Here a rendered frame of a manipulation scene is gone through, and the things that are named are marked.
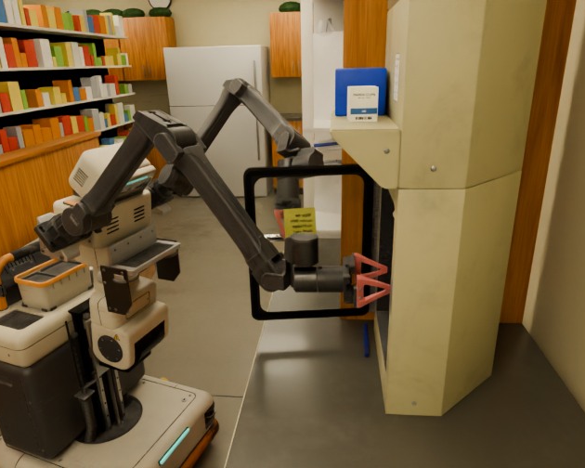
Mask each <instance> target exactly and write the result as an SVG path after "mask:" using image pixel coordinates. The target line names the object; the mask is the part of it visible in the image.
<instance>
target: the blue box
mask: <svg viewBox="0 0 585 468"><path fill-rule="evenodd" d="M386 74H387V69H386V68H382V67H378V68H338V69H335V116H347V87H348V86H364V85H375V86H378V87H379V93H378V115H385V96H386Z"/></svg>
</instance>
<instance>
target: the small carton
mask: <svg viewBox="0 0 585 468"><path fill-rule="evenodd" d="M378 93H379V87H378V86H375V85H364V86H348V87H347V120H348V121H349V122H350V123H354V122H377V117H378Z"/></svg>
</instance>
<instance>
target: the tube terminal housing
mask: <svg viewBox="0 0 585 468"><path fill-rule="evenodd" d="M546 4H547V0H399V1H398V2H397V3H396V4H395V5H394V6H393V7H392V8H391V9H390V10H388V11H387V24H386V47H385V68H386V69H387V74H386V96H385V114H386V115H387V116H388V117H389V118H390V119H391V120H392V121H393V122H394V123H395V124H396V125H397V127H398V128H399V129H400V130H401V144H400V161H399V178H398V188H389V189H388V190H389V192H390V195H391V197H392V200H393V202H394V205H395V224H394V240H393V258H392V275H391V278H392V281H393V288H392V304H391V316H390V313H389V325H388V342H387V360H386V371H385V367H384V357H383V351H382V345H381V339H380V333H379V327H378V321H377V316H376V312H377V311H376V306H375V316H374V336H375V343H376V349H377V356H378V362H379V369H380V375H381V382H382V389H383V402H384V408H385V414H401V415H423V416H442V415H443V414H444V413H446V412H447V411H448V410H449V409H451V408H452V407H453V406H454V405H456V404H457V403H458V402H459V401H460V400H462V399H463V398H464V397H465V396H467V395H468V394H469V393H470V392H472V391H473V390H474V389H475V388H476V387H477V386H478V385H480V384H481V383H482V382H484V381H485V380H486V379H487V378H488V377H489V376H490V375H491V373H492V367H493V360H494V355H495V348H496V342H497V335H498V329H499V323H500V316H501V305H502V298H503V292H504V286H505V280H506V273H507V267H508V261H509V254H510V248H511V242H512V235H513V229H514V218H515V211H516V204H517V199H518V192H519V186H520V179H521V174H522V171H521V170H522V166H523V160H524V154H525V147H526V141H527V129H528V123H529V116H530V111H531V104H532V98H533V91H534V85H535V79H536V72H537V67H538V60H539V53H540V42H541V36H542V29H543V22H544V17H545V10H546ZM396 53H400V60H399V77H398V95H397V102H395V101H394V82H395V63H396Z"/></svg>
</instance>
